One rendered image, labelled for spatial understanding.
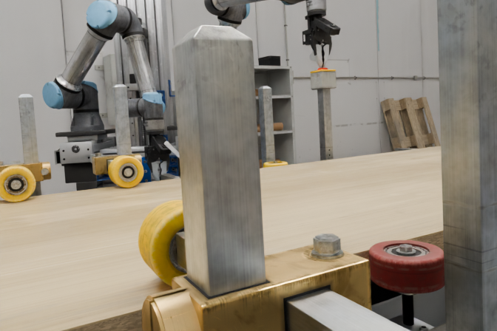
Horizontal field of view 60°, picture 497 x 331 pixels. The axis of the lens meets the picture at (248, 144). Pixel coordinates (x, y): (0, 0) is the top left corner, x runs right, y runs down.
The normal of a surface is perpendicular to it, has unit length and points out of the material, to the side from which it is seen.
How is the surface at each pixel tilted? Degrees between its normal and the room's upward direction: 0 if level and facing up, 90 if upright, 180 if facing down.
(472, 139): 90
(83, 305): 0
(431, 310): 90
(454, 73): 90
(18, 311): 0
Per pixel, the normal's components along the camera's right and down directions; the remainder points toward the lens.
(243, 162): 0.47, 0.04
